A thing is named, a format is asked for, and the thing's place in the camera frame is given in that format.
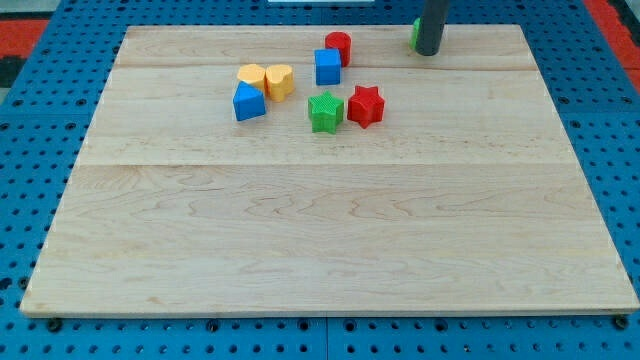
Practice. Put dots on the green circle block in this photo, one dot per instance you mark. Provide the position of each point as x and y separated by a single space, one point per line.
414 33

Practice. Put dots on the green star block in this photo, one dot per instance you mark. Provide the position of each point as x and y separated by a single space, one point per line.
325 112

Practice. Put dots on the red star block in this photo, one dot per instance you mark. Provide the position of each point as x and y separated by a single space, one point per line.
365 106

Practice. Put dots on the blue triangle block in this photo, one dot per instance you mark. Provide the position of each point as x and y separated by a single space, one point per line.
248 102

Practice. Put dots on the yellow heart block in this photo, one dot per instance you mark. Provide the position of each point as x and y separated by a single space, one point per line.
280 81

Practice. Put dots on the blue cube block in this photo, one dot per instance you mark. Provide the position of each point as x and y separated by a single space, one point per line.
327 66

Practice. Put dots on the red cylinder block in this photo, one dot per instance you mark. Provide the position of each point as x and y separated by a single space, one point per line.
342 42

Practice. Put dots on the light wooden board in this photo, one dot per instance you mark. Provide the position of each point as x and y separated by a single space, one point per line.
467 199

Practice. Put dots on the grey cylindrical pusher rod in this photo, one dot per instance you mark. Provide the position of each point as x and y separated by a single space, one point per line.
431 27

